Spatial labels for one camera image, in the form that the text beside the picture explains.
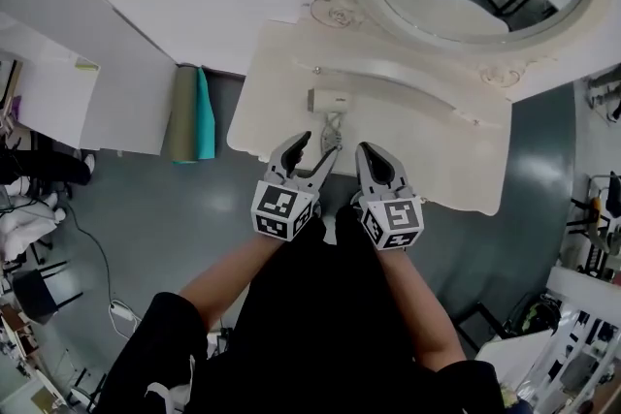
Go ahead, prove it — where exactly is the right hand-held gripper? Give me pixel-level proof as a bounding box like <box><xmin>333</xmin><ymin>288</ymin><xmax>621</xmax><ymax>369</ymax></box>
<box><xmin>354</xmin><ymin>141</ymin><xmax>425</xmax><ymax>253</ymax></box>

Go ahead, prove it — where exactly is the white shelf unit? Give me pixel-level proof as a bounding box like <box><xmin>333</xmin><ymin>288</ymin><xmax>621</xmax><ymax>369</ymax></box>
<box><xmin>0</xmin><ymin>11</ymin><xmax>177</xmax><ymax>157</ymax></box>

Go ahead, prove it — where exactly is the cream ornate dressing table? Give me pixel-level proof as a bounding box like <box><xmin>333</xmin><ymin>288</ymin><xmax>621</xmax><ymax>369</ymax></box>
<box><xmin>226</xmin><ymin>0</ymin><xmax>621</xmax><ymax>218</ymax></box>

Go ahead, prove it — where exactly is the black floor cable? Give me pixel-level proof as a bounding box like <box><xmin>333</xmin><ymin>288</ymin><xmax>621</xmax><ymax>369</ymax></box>
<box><xmin>62</xmin><ymin>201</ymin><xmax>115</xmax><ymax>304</ymax></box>

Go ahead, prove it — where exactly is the white table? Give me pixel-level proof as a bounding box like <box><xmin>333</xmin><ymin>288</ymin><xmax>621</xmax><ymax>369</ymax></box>
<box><xmin>474</xmin><ymin>327</ymin><xmax>555</xmax><ymax>385</ymax></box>

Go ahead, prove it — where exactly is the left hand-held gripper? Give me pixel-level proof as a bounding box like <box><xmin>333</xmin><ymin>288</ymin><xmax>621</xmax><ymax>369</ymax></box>
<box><xmin>250</xmin><ymin>130</ymin><xmax>342</xmax><ymax>242</ymax></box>

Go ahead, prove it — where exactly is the white power strip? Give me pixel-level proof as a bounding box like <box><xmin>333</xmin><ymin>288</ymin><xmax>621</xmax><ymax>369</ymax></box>
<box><xmin>108</xmin><ymin>299</ymin><xmax>143</xmax><ymax>322</ymax></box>

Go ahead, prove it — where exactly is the teal rolled mat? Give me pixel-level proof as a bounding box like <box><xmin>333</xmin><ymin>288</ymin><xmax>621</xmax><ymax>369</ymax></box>
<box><xmin>193</xmin><ymin>66</ymin><xmax>217</xmax><ymax>162</ymax></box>

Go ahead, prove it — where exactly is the person's black clothing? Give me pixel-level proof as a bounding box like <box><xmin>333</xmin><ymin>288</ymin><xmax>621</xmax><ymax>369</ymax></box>
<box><xmin>93</xmin><ymin>205</ymin><xmax>509</xmax><ymax>414</ymax></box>

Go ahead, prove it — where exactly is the person's right forearm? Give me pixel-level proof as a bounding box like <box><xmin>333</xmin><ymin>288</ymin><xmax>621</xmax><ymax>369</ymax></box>
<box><xmin>375</xmin><ymin>245</ymin><xmax>469</xmax><ymax>375</ymax></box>

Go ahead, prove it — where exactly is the person's left forearm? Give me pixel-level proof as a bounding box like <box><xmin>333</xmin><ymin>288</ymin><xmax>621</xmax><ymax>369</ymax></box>
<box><xmin>178</xmin><ymin>226</ymin><xmax>288</xmax><ymax>332</ymax></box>

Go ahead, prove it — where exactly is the black chair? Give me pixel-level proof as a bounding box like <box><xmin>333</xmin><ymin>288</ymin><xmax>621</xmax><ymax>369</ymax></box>
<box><xmin>11</xmin><ymin>258</ymin><xmax>84</xmax><ymax>322</ymax></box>

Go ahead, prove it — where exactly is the black metal chair frame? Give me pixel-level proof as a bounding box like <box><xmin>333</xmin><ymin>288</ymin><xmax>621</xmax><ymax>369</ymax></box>
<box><xmin>454</xmin><ymin>302</ymin><xmax>511</xmax><ymax>346</ymax></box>

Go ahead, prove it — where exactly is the white cloth pile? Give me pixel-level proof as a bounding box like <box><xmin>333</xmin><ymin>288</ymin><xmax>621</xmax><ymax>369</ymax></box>
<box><xmin>0</xmin><ymin>188</ymin><xmax>67</xmax><ymax>264</ymax></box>

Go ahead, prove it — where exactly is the white hair dryer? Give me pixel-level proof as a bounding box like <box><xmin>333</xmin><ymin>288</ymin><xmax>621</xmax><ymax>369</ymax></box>
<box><xmin>305</xmin><ymin>87</ymin><xmax>352</xmax><ymax>152</ymax></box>

